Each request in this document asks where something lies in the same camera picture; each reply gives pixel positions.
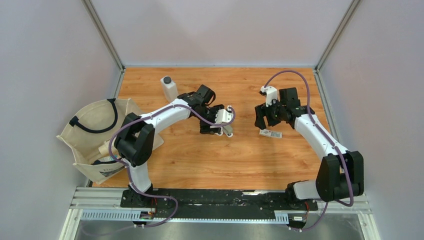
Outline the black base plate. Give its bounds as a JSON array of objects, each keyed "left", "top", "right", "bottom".
[{"left": 120, "top": 188, "right": 319, "bottom": 228}]

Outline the grey slotted cable duct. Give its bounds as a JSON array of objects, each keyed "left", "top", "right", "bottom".
[{"left": 80, "top": 211, "right": 290, "bottom": 224}]

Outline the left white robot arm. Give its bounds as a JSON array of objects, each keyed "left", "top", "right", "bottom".
[{"left": 108, "top": 84, "right": 236, "bottom": 208}]

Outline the white bottle black cap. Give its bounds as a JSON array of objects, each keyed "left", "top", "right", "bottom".
[{"left": 160, "top": 75, "right": 179, "bottom": 103}]

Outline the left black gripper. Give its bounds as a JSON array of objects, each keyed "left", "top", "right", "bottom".
[{"left": 194, "top": 104, "right": 225, "bottom": 136}]

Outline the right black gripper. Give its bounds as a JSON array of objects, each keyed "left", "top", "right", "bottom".
[{"left": 254, "top": 97, "right": 286, "bottom": 130}]

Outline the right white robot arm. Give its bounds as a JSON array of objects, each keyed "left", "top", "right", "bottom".
[{"left": 254, "top": 86, "right": 364, "bottom": 210}]

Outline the grey staple box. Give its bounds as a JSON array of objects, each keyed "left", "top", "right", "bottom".
[{"left": 259, "top": 129, "right": 283, "bottom": 139}]

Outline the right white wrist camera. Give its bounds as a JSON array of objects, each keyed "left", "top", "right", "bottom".
[{"left": 259, "top": 86, "right": 279, "bottom": 107}]

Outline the beige canvas tote bag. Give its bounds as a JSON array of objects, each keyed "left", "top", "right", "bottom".
[{"left": 57, "top": 98, "right": 143, "bottom": 184}]

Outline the aluminium frame rail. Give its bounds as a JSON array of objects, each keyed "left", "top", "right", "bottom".
[{"left": 81, "top": 0, "right": 126, "bottom": 72}]

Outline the cream tube in bag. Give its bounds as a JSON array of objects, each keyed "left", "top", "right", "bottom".
[{"left": 98, "top": 139, "right": 111, "bottom": 157}]

